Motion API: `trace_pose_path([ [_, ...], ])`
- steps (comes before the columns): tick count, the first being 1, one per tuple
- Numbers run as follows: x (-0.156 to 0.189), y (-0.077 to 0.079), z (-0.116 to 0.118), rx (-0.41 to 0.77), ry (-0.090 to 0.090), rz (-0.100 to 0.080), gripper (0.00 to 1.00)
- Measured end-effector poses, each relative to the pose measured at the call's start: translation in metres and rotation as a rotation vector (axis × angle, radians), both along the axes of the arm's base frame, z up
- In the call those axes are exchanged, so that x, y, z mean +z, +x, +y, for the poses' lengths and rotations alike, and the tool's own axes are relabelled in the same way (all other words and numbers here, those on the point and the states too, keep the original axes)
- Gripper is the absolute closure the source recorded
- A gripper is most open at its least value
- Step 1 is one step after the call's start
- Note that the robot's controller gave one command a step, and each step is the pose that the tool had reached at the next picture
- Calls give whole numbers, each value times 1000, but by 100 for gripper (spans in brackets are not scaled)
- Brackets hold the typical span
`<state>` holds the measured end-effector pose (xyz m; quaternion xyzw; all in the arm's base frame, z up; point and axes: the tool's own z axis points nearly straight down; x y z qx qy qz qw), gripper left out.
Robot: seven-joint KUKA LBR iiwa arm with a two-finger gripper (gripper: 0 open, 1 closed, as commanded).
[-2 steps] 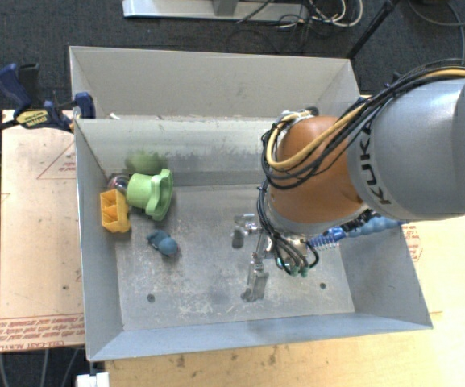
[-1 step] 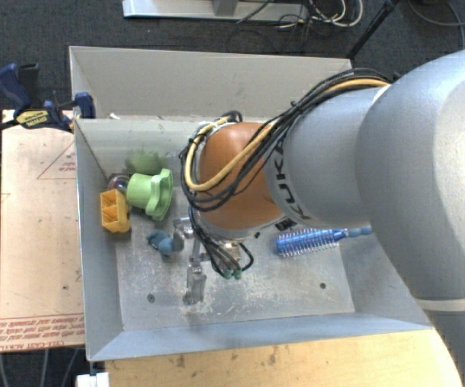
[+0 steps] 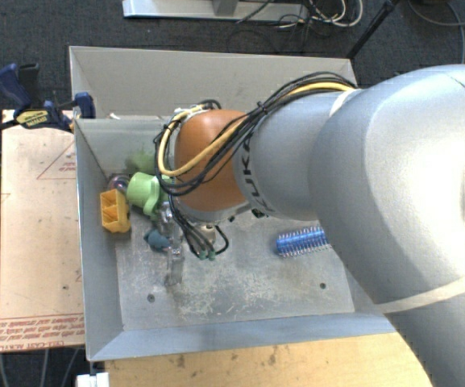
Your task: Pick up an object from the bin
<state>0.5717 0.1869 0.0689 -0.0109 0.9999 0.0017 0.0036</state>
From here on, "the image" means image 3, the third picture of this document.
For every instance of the clear glass thing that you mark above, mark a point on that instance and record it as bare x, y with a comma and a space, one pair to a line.
118, 184

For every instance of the small teal toy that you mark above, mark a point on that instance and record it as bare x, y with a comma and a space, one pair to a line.
156, 240

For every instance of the brown cardboard board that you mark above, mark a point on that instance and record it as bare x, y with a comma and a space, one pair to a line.
38, 232

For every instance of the light green plastic cup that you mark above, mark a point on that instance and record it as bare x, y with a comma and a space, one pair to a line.
141, 194

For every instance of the black cylinder on white bracket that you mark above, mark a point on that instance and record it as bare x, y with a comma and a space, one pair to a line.
259, 213

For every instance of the yellow plastic box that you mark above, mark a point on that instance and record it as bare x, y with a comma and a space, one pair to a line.
114, 212

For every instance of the blue ribbed hair roller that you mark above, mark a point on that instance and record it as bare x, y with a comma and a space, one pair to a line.
301, 241

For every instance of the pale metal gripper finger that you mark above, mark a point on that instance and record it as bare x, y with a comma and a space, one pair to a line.
167, 218
174, 264

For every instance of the grey metal bin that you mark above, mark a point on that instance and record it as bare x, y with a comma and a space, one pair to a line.
232, 280

